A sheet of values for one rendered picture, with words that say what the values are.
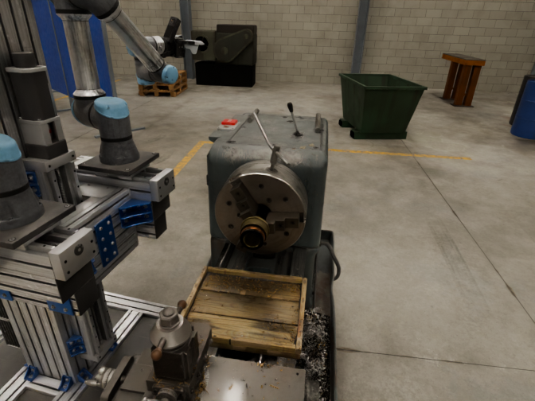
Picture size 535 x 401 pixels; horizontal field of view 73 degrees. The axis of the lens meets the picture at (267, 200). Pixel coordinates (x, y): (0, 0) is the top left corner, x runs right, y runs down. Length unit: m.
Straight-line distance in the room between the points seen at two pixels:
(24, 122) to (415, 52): 10.76
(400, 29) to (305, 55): 2.61
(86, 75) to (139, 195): 0.49
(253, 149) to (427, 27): 10.37
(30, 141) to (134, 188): 0.38
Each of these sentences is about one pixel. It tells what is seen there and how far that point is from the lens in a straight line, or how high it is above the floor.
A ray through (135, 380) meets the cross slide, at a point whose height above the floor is 0.97.
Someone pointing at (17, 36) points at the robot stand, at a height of 1.61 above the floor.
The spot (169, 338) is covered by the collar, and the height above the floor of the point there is 1.14.
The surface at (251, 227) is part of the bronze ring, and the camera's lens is 1.09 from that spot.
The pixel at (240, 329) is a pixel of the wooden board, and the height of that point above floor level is 0.89.
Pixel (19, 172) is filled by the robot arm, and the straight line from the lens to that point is 1.16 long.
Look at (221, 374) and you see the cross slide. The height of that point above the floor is 0.97.
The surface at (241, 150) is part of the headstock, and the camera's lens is 1.34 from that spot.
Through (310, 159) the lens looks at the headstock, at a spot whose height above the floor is 1.23.
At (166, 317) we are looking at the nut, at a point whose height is 1.17.
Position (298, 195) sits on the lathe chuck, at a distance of 1.17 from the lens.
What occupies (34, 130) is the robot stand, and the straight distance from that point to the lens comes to 1.36.
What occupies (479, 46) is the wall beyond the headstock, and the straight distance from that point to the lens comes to 11.99.
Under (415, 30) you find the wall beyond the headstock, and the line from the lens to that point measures 11.44.
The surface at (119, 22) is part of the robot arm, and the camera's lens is 1.49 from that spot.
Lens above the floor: 1.68
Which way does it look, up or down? 27 degrees down
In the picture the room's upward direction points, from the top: 2 degrees clockwise
